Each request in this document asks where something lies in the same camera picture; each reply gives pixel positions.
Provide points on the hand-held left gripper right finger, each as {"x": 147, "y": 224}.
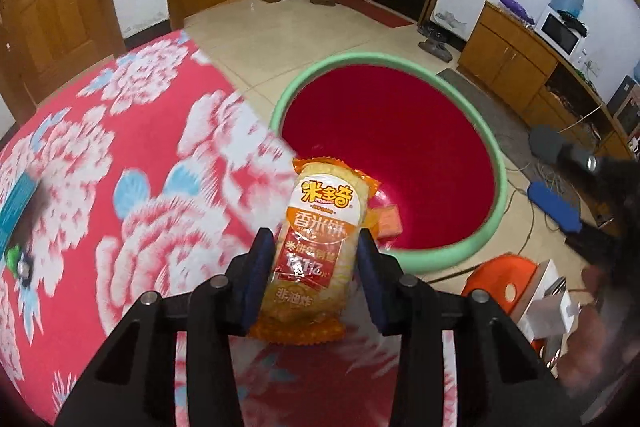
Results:
{"x": 375, "y": 287}

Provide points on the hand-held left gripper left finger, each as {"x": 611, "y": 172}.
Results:
{"x": 257, "y": 282}

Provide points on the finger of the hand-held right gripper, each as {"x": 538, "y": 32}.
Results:
{"x": 560, "y": 149}
{"x": 552, "y": 204}

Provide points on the orange rice cracker packet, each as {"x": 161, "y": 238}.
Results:
{"x": 315, "y": 227}

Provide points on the red bucket with green rim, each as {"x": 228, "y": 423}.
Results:
{"x": 390, "y": 132}

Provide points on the person's right hand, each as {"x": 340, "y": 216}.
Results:
{"x": 610, "y": 342}

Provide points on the black computer case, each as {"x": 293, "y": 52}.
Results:
{"x": 625, "y": 107}

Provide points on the grey floor mat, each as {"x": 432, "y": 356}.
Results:
{"x": 490, "y": 107}

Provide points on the orange plastic stool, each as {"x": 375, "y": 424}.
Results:
{"x": 500, "y": 277}

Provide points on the white power adapter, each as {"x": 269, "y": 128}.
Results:
{"x": 547, "y": 307}

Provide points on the wooden sideboard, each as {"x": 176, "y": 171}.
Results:
{"x": 505, "y": 52}

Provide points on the white microwave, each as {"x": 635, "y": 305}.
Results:
{"x": 557, "y": 34}

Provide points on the purple bag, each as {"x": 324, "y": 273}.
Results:
{"x": 515, "y": 8}

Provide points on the grey shoe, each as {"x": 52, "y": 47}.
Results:
{"x": 432, "y": 32}
{"x": 436, "y": 49}

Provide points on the red floral tablecloth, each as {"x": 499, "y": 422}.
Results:
{"x": 125, "y": 147}

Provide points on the red doormat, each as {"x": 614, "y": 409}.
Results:
{"x": 375, "y": 9}

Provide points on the small green toy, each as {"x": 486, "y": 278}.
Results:
{"x": 15, "y": 259}

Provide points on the teal cardboard box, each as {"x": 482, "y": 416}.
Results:
{"x": 17, "y": 204}

